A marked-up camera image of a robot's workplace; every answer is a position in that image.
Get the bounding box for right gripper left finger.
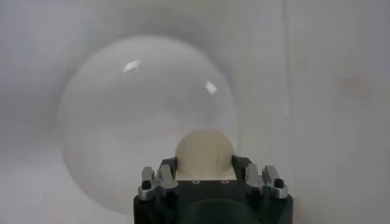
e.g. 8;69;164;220
137;156;179;201

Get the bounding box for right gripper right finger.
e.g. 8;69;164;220
231;154;289;200

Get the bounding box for white steamed baozi bun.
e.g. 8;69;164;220
175;129;235;181

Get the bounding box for white round plate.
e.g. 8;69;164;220
56;35;237;215

